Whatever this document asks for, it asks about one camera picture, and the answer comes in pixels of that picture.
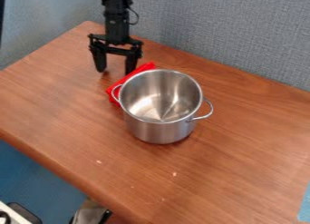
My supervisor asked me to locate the white black device corner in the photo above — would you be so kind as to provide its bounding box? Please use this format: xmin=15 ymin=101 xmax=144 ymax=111
xmin=0 ymin=200 xmax=43 ymax=224

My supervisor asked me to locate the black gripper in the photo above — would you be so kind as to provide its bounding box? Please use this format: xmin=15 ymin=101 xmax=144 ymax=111
xmin=88 ymin=11 xmax=143 ymax=74

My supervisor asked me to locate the grey black object under table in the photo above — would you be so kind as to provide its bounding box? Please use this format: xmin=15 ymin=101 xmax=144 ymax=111
xmin=69 ymin=199 xmax=112 ymax=224

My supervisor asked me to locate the red plastic block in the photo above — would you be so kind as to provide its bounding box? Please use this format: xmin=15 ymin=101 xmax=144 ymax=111
xmin=105 ymin=62 xmax=155 ymax=105

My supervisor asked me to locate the stainless steel pot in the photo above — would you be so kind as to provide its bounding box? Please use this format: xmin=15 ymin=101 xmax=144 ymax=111
xmin=111 ymin=69 xmax=214 ymax=144

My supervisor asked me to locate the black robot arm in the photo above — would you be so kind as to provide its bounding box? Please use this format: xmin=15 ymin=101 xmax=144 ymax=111
xmin=88 ymin=0 xmax=143 ymax=74

